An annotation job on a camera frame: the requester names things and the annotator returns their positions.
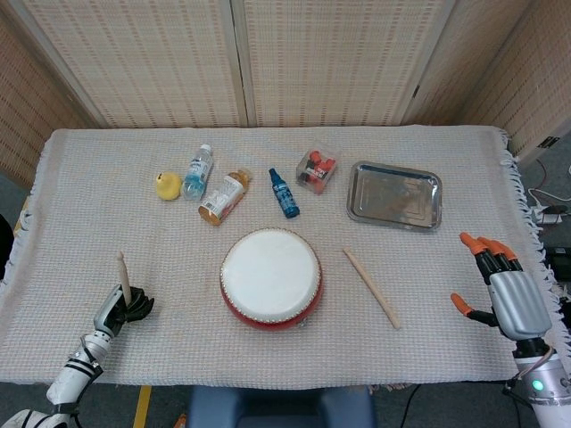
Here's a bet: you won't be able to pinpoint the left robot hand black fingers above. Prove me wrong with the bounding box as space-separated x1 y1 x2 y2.
92 284 156 335

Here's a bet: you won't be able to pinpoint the red cable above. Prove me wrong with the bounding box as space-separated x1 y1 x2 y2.
533 158 553 193

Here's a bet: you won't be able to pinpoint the grey textured tablecloth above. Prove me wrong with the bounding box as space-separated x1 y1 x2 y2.
0 125 571 389

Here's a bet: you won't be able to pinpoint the black floor cable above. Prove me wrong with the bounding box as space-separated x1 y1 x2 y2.
399 383 423 428

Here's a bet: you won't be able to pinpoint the steel rectangular tray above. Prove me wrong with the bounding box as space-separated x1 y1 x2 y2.
346 160 443 234

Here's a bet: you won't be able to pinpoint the yellow pear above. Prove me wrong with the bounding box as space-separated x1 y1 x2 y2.
154 171 183 202

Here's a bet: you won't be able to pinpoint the clear water bottle blue label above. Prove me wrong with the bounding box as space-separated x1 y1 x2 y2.
181 143 214 202

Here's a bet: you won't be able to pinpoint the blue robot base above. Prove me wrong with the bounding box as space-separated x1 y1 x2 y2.
186 383 376 428

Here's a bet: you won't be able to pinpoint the red drum white skin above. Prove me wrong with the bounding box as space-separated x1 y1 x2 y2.
219 227 323 332

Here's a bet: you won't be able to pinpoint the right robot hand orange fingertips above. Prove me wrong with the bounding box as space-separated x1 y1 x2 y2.
450 231 554 342

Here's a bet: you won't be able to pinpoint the small blue spray bottle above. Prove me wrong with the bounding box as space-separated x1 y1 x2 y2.
268 168 301 219

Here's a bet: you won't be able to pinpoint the orange juice bottle white label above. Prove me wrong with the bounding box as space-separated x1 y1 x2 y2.
197 168 252 227

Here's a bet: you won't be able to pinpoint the clear box red black parts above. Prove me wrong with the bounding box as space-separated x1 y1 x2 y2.
295 141 343 196

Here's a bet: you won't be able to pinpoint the wooden drumstick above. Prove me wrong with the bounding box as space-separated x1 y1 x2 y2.
117 251 133 304
342 248 401 331

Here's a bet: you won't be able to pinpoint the woven bamboo folding screen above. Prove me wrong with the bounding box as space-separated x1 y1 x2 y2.
0 0 571 188

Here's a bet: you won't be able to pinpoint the white power strip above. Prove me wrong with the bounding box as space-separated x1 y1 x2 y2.
533 207 564 226

